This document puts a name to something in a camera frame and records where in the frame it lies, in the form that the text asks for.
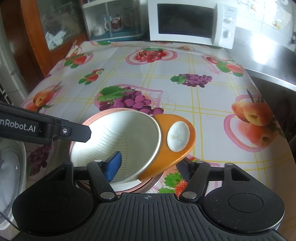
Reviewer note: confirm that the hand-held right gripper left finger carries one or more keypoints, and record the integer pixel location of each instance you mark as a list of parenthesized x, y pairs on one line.
[(113, 165)]

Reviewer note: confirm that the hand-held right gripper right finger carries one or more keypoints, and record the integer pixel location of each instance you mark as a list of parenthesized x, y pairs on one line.
[(185, 171)]

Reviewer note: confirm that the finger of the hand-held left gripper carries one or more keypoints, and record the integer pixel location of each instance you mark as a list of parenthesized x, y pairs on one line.
[(76, 134)]

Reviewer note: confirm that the pink bowl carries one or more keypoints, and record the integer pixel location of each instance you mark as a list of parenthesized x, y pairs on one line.
[(138, 187)]

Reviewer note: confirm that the orange and white bowl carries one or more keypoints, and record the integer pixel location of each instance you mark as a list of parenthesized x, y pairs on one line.
[(175, 136)]

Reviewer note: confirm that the white plate with leaf print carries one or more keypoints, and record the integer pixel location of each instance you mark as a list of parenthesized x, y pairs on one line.
[(13, 166)]

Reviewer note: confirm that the fruit print tablecloth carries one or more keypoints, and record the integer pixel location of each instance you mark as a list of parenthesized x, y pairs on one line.
[(175, 102)]

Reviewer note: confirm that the brown wooden cabinet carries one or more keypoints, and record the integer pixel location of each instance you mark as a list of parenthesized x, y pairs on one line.
[(41, 46)]

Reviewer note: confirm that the white teapot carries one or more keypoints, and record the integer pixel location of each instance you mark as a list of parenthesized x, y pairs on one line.
[(99, 29)]

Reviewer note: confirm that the white dish cabinet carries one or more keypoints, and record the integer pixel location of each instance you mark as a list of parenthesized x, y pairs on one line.
[(115, 23)]

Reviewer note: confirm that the dark red cup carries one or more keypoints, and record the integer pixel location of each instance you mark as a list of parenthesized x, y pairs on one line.
[(116, 23)]

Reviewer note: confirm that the stainless steel counter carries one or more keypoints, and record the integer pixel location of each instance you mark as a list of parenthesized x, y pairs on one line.
[(268, 53)]

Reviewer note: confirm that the white microwave oven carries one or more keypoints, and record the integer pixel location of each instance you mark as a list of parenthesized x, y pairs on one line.
[(185, 20)]

